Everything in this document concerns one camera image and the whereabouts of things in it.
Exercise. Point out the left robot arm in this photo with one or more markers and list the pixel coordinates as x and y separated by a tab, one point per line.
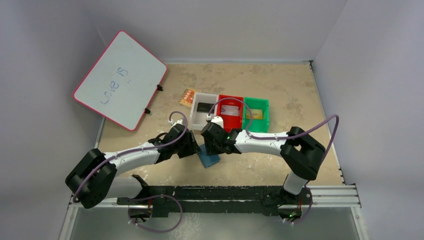
95	177

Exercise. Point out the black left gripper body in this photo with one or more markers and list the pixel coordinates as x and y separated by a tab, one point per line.
180	149

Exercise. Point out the pink-framed whiteboard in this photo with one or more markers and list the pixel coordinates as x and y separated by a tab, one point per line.
122	82

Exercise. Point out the gold card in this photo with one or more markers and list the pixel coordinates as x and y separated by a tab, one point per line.
255	114

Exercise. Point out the blue card holder wallet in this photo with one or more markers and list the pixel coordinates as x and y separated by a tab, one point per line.
207	160

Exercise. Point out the red plastic bin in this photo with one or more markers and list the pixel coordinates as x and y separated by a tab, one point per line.
231	122

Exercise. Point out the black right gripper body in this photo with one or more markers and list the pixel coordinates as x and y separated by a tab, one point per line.
209	142

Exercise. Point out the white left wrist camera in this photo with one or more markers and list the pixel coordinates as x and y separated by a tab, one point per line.
180	121

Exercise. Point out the white plastic bin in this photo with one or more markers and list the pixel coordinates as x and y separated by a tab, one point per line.
197	120

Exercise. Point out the orange spiral notebook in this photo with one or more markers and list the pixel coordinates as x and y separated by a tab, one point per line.
187	97

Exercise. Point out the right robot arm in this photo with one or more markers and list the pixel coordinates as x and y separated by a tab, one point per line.
300	151

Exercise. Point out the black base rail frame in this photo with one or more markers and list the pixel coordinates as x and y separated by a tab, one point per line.
268	200

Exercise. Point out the green plastic bin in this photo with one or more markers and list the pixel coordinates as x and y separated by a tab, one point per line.
259	126

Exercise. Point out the black card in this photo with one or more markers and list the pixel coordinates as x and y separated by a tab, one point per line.
204	107

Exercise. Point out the white patterned card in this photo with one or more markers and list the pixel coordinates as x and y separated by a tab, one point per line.
230	110

